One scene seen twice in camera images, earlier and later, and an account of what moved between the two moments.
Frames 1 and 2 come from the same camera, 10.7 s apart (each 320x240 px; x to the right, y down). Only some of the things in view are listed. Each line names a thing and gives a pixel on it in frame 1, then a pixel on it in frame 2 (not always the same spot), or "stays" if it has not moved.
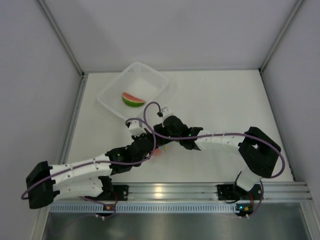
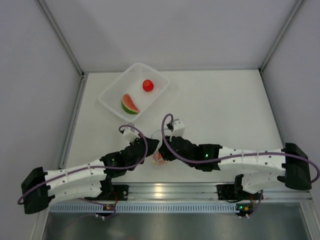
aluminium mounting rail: [270, 191] stays
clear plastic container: [132, 90] stays
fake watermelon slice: [131, 101] to [128, 106]
